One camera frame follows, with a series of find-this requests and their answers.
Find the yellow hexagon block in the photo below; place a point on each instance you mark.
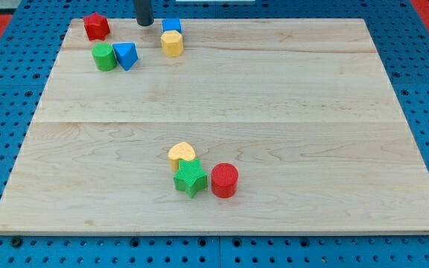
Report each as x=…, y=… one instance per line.
x=172, y=43

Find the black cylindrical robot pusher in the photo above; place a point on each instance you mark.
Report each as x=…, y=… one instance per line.
x=144, y=12

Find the red star block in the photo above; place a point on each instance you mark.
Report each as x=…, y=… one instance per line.
x=96, y=26

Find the blue cube block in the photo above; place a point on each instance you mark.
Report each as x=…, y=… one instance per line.
x=172, y=24

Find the red cylinder block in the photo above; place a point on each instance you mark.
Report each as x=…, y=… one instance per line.
x=224, y=180

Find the blue triangle block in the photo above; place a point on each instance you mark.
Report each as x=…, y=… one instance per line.
x=126, y=54

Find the green cylinder block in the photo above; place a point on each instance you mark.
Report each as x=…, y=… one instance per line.
x=104, y=56

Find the green star block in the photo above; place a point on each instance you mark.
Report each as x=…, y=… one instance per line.
x=190, y=177

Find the light wooden board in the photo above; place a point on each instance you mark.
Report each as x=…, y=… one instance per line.
x=303, y=108

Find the yellow heart block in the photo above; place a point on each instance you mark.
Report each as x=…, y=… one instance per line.
x=181, y=151

